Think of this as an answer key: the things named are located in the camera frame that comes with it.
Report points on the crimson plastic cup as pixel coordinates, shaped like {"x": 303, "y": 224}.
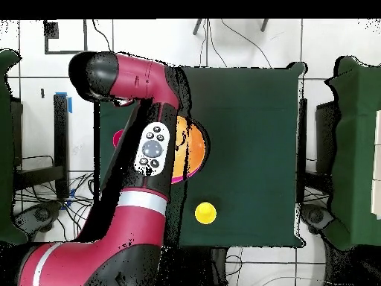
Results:
{"x": 117, "y": 139}

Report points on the large orange plastic bowl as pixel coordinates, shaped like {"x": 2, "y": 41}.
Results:
{"x": 195, "y": 149}

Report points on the large pink plastic bowl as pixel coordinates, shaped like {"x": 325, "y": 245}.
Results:
{"x": 184, "y": 178}

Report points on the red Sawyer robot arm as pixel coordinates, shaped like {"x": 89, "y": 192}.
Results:
{"x": 134, "y": 226}

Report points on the green cloth side table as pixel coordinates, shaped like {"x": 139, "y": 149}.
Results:
{"x": 6, "y": 149}
{"x": 354, "y": 149}

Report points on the dark green tablecloth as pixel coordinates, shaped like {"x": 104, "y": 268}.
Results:
{"x": 253, "y": 149}

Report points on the yellow plastic cup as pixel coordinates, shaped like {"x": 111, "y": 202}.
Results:
{"x": 205, "y": 213}

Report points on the black chair base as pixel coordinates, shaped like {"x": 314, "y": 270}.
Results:
{"x": 315, "y": 217}
{"x": 38, "y": 217}

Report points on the black metal frame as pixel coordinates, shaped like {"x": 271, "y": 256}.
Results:
{"x": 61, "y": 143}

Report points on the camera tripod legs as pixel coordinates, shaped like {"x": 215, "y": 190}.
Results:
{"x": 197, "y": 27}

